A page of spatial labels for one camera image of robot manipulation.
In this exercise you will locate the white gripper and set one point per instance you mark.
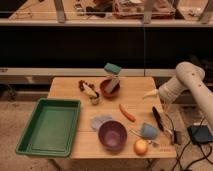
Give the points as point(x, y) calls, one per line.
point(164, 93)

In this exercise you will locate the yellow banana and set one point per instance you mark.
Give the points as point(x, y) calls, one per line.
point(89, 91)

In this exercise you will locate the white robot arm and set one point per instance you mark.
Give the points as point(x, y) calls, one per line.
point(187, 77)

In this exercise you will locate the green plastic tray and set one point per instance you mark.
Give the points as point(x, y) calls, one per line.
point(51, 129)

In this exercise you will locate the orange carrot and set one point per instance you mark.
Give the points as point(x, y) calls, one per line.
point(126, 113)

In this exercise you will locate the blue cup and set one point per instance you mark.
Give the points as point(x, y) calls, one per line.
point(148, 131)

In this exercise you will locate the wooden table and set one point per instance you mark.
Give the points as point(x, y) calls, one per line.
point(128, 108)

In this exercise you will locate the brown bowl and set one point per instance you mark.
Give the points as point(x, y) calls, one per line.
point(113, 94)

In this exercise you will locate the metal spoon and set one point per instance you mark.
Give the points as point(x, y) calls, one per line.
point(152, 142)

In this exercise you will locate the green sponge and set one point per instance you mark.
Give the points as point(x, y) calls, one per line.
point(112, 68)

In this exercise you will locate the orange fruit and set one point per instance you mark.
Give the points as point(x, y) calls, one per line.
point(140, 147)

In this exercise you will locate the black power box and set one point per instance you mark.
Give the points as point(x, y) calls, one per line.
point(200, 134)

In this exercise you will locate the purple bowl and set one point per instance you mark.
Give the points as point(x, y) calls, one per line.
point(112, 135)

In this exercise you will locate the grey cloth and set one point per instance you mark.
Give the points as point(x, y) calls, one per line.
point(96, 122)

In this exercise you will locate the dark grapes bunch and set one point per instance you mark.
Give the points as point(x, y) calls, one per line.
point(82, 83)

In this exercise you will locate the black handled knife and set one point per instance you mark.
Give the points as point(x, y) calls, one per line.
point(157, 118)

